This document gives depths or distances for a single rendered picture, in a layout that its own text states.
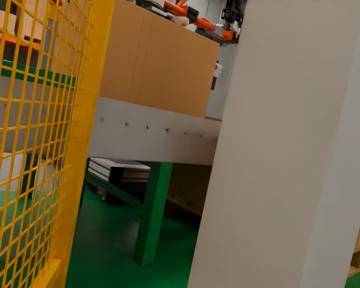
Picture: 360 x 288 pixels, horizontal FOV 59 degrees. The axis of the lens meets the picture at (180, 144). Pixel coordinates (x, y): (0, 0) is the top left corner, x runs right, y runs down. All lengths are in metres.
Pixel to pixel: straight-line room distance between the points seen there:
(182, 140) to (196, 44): 0.45
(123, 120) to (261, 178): 0.71
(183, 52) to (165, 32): 0.12
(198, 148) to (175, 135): 0.14
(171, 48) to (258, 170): 1.01
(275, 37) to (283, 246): 0.25
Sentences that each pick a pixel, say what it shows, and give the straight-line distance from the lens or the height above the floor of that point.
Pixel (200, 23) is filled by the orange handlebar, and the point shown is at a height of 1.08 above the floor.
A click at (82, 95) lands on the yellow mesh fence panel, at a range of 0.88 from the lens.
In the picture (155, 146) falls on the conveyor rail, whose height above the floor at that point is 0.46.
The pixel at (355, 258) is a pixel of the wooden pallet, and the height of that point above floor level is 0.06.
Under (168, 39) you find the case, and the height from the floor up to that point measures 0.88.
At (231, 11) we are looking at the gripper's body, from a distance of 1.90.
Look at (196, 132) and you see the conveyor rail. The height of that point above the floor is 0.53.
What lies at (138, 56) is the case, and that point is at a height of 0.77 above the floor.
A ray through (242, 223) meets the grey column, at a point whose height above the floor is 0.46.
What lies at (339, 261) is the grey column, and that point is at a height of 0.44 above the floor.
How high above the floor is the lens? 0.58
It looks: 5 degrees down
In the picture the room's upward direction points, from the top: 11 degrees clockwise
